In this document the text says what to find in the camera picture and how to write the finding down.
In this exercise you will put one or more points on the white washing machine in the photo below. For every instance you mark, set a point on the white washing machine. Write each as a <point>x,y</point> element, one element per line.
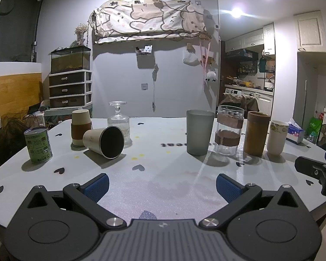
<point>263,100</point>

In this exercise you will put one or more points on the green labelled tin can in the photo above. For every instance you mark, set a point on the green labelled tin can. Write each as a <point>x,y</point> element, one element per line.
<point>38,145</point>

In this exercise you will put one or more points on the row of white kitchen cabinets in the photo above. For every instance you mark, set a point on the row of white kitchen cabinets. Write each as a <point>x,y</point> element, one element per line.
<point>247,39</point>

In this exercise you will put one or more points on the white plush toy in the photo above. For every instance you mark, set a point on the white plush toy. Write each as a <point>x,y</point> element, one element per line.
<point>210,76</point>

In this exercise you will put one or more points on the white wall switch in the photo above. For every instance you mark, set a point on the white wall switch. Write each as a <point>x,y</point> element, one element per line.
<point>144,86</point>

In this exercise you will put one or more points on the stainless steel cup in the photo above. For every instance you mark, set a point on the stainless steel cup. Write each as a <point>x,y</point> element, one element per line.
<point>96,138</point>

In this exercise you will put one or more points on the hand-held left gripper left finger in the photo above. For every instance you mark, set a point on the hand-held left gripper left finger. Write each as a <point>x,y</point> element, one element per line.
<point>97,187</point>

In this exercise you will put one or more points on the cartoon printed cloth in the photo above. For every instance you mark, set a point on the cartoon printed cloth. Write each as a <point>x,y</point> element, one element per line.
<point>146,19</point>

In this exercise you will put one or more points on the ribbed glass with brown bands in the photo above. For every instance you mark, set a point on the ribbed glass with brown bands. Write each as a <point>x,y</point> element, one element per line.
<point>228,133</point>

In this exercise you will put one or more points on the black curtain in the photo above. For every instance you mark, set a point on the black curtain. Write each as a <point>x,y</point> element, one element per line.
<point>16,27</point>

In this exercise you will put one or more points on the teal hanging bag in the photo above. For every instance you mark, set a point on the teal hanging bag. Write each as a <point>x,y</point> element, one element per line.
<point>261,64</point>

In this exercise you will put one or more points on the white paper cup patterned rim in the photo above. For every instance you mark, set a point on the white paper cup patterned rim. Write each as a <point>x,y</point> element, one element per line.
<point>277,138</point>

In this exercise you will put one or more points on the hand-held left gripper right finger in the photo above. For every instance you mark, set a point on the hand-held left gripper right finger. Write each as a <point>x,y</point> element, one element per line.
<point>228,187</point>

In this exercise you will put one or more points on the white plastic bag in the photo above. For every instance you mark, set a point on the white plastic bag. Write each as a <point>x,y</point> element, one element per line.
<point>190,58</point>

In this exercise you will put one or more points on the dried flower bouquet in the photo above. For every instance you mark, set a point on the dried flower bouquet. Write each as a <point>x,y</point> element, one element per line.
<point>81,31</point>

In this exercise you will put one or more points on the brown cloth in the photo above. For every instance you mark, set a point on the brown cloth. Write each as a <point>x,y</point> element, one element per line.
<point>239,100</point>

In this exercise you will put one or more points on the green bag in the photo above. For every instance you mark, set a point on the green bag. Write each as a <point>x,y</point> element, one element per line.
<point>314,127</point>

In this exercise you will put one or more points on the beige cup with brown sleeve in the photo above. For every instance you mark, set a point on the beige cup with brown sleeve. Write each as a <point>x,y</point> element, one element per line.
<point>81,127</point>

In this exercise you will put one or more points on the glass fish tank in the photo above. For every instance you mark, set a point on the glass fish tank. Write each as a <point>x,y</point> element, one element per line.
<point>69,59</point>

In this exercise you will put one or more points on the white wall cabinet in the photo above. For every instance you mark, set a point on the white wall cabinet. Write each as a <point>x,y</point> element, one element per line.
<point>311,31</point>

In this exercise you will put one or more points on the clear glass goblet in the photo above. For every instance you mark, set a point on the clear glass goblet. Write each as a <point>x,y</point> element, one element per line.
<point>119,122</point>

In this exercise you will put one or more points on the grey frosted tumbler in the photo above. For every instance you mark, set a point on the grey frosted tumbler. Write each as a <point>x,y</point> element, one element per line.
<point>199,133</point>

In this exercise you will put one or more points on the blue tissue box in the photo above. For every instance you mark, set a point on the blue tissue box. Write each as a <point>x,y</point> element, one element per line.
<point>295,134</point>

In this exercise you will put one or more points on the tall brown cup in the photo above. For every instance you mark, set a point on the tall brown cup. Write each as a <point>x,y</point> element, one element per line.
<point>256,134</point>

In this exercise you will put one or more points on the white drawer unit dark drawers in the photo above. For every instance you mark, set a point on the white drawer unit dark drawers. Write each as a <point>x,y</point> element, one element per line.
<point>69,89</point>

